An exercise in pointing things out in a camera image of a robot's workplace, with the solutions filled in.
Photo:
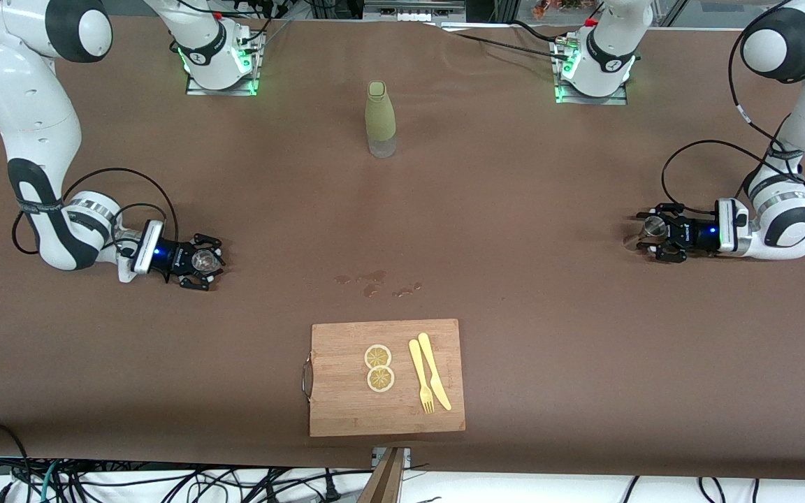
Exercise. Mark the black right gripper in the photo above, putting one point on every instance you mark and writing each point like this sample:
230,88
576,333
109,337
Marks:
172,258

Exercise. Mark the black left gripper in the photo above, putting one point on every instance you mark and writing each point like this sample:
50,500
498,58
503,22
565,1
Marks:
697,235

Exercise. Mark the clear glass cup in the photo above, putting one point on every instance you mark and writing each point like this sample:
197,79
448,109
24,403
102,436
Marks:
201,261

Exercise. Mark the steel cone jigger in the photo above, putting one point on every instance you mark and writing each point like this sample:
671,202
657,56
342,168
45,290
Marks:
651,226

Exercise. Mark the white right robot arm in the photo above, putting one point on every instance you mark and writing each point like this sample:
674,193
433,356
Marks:
25,105

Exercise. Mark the small scattered liquid spill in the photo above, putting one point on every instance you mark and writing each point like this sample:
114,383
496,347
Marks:
373,288

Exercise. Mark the lemon slice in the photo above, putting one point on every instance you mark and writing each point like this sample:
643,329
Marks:
378,356
380,379

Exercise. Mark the wooden cutting board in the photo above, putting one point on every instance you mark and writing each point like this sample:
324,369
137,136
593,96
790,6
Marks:
346,412

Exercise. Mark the green sleeved glass bottle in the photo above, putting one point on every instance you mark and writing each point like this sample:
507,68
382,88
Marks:
380,115

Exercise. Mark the yellow plastic fork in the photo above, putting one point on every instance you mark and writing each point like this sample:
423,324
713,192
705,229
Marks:
419,374

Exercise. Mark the yellow plastic knife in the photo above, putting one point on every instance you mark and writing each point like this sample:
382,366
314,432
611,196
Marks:
434,370

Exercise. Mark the grey power strip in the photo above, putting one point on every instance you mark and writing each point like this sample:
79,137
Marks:
413,12

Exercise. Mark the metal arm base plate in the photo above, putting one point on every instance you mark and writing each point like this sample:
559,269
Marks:
612,101
196,90

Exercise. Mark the metal table bracket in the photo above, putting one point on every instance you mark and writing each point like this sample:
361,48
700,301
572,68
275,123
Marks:
376,457

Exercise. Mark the wooden post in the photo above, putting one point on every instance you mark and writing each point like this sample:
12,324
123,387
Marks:
385,485

